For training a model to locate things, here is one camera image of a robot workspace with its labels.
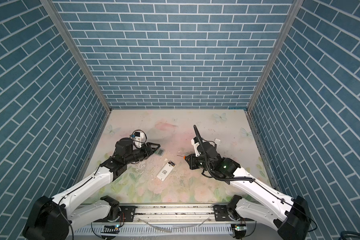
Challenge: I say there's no black corrugated cable conduit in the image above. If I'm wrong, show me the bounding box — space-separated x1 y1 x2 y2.
193 124 254 183

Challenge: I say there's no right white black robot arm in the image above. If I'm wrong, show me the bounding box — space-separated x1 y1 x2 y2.
184 139 313 240

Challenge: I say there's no white battery cover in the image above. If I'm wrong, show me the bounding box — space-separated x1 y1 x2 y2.
214 138 221 145

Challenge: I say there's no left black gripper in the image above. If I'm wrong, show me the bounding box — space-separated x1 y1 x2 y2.
123 142 161 166

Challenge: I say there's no left green circuit board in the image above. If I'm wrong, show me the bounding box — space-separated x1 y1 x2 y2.
101 225 120 236

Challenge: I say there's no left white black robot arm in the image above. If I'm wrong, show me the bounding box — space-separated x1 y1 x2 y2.
23 138 160 240

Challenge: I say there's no green circuit board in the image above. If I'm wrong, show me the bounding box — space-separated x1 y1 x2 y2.
101 225 120 236
233 224 247 239

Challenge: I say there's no right green circuit board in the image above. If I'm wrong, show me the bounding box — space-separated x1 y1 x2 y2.
233 224 247 239

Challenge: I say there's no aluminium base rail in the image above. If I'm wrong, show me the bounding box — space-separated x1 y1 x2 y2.
41 201 304 240

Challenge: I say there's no white air conditioner remote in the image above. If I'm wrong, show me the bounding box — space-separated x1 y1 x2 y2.
157 161 176 181

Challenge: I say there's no grey buttoned remote control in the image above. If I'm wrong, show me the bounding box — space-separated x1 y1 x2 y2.
155 148 165 157

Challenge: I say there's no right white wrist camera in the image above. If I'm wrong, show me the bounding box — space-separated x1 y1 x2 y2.
191 137 200 157

